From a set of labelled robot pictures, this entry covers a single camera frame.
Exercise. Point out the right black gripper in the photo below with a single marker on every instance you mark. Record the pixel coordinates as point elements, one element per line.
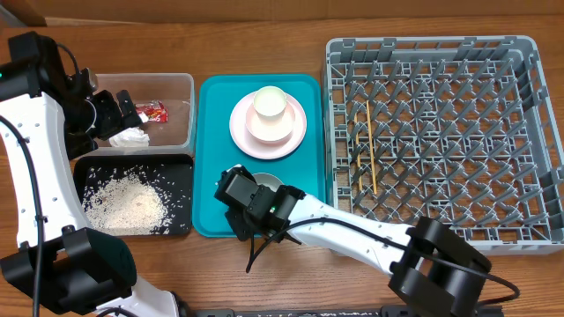
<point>241,234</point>

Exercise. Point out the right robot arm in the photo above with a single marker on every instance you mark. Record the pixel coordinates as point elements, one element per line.
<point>433,270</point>

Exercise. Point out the clear plastic bin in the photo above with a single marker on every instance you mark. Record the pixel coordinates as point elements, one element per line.
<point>177,93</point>

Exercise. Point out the white napkin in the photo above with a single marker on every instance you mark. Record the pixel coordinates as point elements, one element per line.
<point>131,137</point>

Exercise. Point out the white rice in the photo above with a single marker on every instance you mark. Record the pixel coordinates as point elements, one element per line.
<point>125,204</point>

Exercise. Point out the grey dishwasher rack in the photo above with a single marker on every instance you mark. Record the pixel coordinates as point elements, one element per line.
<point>464,132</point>

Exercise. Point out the white cup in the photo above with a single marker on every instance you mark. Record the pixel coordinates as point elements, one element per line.
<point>270,102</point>

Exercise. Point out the cardboard backdrop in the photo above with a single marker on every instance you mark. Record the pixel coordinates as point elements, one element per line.
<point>17,13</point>

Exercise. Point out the teal serving tray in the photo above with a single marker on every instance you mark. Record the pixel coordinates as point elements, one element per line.
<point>216,151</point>

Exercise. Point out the white bowl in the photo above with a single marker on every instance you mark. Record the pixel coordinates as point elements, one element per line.
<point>268,180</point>

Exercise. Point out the large white plate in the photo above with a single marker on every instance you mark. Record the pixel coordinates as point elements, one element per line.
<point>257,148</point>

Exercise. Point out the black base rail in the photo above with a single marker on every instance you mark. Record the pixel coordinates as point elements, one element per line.
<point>384,311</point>

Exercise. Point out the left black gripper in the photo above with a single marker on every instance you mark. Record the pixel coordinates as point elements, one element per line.
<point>114,121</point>

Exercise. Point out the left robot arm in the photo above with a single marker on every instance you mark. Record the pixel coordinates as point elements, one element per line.
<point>48,118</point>

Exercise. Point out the black plastic tray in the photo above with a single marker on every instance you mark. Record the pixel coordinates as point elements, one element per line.
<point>176,171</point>

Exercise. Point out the red foil wrapper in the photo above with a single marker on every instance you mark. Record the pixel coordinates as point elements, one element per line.
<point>153,111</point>

